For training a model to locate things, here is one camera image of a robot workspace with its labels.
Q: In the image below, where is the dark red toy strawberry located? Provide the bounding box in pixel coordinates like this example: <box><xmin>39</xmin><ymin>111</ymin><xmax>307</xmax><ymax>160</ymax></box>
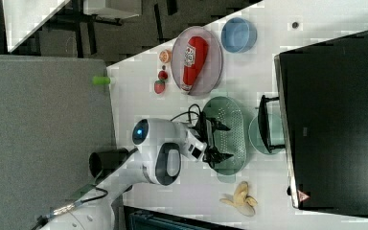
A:
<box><xmin>158</xmin><ymin>71</ymin><xmax>168</xmax><ymax>81</ymax></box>

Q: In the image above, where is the green plastic strainer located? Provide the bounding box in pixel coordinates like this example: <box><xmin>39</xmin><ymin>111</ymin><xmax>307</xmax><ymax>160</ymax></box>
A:
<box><xmin>203</xmin><ymin>96</ymin><xmax>247</xmax><ymax>183</ymax></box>

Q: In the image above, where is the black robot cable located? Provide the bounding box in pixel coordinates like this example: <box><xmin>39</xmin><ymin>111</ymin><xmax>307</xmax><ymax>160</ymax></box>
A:
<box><xmin>170</xmin><ymin>103</ymin><xmax>203</xmax><ymax>124</ymax></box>

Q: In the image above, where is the green plastic cup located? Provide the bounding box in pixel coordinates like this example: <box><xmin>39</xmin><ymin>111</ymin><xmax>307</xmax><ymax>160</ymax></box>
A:
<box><xmin>248</xmin><ymin>113</ymin><xmax>285</xmax><ymax>155</ymax></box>

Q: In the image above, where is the grey round plate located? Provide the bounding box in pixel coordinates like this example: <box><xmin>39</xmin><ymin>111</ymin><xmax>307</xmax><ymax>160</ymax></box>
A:
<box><xmin>171</xmin><ymin>26</ymin><xmax>223</xmax><ymax>96</ymax></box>

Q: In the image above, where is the peeled toy banana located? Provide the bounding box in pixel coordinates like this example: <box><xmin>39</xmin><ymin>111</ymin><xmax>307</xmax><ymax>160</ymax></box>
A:
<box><xmin>219</xmin><ymin>181</ymin><xmax>258</xmax><ymax>217</ymax></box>

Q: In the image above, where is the green marker cap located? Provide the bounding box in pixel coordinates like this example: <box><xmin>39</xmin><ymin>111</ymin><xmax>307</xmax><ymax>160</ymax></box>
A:
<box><xmin>92</xmin><ymin>76</ymin><xmax>111</xmax><ymax>85</ymax></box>

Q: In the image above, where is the black toaster oven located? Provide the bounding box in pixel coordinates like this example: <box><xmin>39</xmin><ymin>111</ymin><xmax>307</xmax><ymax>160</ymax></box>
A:
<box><xmin>258</xmin><ymin>30</ymin><xmax>368</xmax><ymax>218</ymax></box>

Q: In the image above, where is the red plush ketchup bottle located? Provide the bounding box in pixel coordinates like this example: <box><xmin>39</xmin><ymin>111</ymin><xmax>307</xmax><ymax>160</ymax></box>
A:
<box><xmin>181</xmin><ymin>36</ymin><xmax>209</xmax><ymax>92</ymax></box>

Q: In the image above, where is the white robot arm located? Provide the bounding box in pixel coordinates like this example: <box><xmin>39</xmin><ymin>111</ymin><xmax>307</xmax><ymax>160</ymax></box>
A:
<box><xmin>39</xmin><ymin>113</ymin><xmax>232</xmax><ymax>230</ymax></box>

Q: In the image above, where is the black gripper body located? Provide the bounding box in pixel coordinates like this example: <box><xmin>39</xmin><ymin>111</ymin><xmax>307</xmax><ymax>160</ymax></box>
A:
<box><xmin>195</xmin><ymin>112</ymin><xmax>214</xmax><ymax>168</ymax></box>

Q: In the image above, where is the blue plastic bowl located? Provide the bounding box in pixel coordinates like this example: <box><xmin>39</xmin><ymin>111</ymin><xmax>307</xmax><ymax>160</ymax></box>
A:
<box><xmin>220</xmin><ymin>17</ymin><xmax>258</xmax><ymax>54</ymax></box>

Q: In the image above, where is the toy orange slice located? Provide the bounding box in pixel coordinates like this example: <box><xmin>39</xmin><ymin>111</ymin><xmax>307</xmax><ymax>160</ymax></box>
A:
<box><xmin>159</xmin><ymin>49</ymin><xmax>173</xmax><ymax>63</ymax></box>

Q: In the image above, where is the pink toy strawberry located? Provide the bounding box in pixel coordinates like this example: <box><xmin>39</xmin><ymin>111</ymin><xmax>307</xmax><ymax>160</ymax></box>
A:
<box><xmin>153</xmin><ymin>80</ymin><xmax>165</xmax><ymax>94</ymax></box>

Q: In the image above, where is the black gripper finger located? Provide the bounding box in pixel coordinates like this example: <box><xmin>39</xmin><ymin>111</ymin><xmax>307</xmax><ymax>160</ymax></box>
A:
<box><xmin>208</xmin><ymin>118</ymin><xmax>230</xmax><ymax>132</ymax></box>
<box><xmin>206</xmin><ymin>148</ymin><xmax>232</xmax><ymax>164</ymax></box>

